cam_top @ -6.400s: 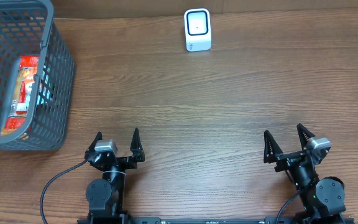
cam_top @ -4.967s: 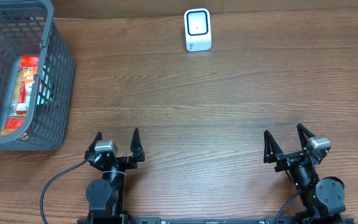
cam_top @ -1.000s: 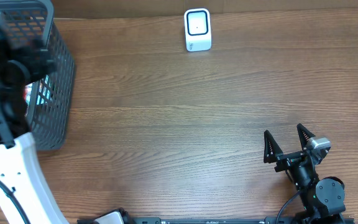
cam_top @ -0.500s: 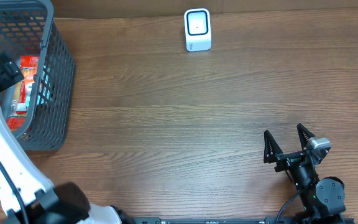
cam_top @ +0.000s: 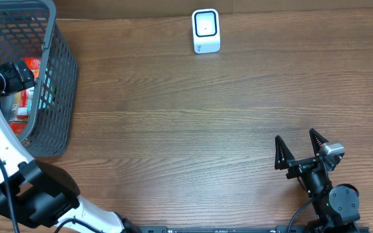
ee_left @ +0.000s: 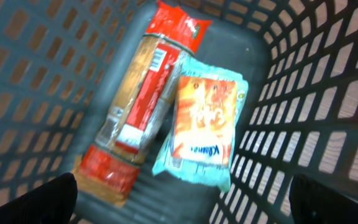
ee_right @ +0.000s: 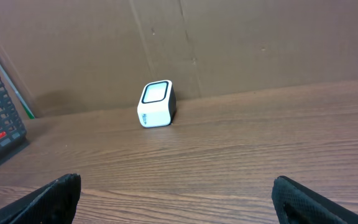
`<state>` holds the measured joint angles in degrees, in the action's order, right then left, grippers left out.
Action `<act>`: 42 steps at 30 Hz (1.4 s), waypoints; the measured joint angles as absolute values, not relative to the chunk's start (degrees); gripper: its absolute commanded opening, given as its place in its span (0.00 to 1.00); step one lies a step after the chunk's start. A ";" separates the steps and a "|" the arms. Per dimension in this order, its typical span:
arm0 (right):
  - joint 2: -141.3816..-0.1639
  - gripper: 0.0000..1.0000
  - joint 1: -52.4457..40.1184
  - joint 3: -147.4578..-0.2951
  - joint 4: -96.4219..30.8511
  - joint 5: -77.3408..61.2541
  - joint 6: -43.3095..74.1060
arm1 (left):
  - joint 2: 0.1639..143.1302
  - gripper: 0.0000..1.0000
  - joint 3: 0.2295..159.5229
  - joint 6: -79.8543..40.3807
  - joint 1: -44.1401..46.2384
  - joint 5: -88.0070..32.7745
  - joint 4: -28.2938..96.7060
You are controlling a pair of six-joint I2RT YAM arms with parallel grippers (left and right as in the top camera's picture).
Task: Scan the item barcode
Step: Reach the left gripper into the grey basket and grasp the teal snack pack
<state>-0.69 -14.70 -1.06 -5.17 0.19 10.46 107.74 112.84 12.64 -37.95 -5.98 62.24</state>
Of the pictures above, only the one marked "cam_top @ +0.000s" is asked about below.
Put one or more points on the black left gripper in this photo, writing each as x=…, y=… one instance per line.
x=19, y=76

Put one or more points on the long orange cracker pack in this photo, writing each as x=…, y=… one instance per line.
x=23, y=101

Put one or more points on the white barcode scanner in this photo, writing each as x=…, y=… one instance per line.
x=206, y=31

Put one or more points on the grey plastic mesh basket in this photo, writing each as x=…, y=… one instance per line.
x=28, y=29

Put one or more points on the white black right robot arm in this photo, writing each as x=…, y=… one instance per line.
x=336, y=207

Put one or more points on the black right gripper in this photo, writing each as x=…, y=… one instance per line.
x=303, y=165

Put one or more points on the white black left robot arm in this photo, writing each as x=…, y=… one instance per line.
x=34, y=193

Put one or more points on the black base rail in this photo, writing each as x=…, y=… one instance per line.
x=277, y=229

